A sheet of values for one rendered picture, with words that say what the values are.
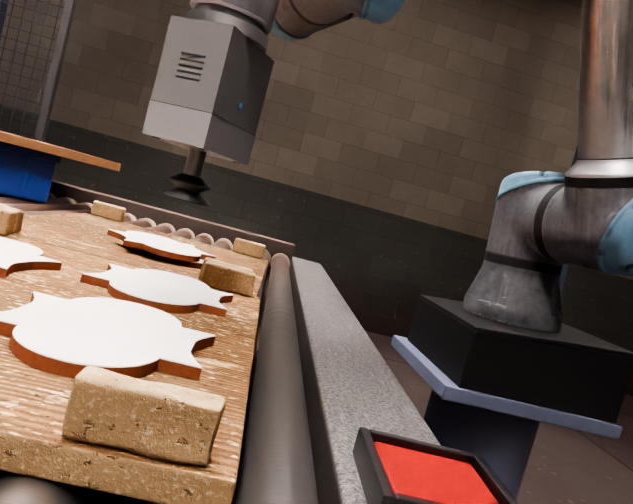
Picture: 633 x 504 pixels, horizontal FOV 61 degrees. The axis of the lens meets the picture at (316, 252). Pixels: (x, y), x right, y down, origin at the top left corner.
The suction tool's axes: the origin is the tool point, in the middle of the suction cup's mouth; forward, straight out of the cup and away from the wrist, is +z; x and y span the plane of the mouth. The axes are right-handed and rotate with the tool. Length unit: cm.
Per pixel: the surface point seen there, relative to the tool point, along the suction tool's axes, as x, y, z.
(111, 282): -1.3, 5.7, 8.1
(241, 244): -17, -47, 7
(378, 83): -130, -482, -144
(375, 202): -103, -495, -29
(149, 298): 3.1, 6.3, 8.1
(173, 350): 11.7, 15.4, 8.1
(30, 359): 8.2, 22.4, 8.6
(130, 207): -62, -72, 9
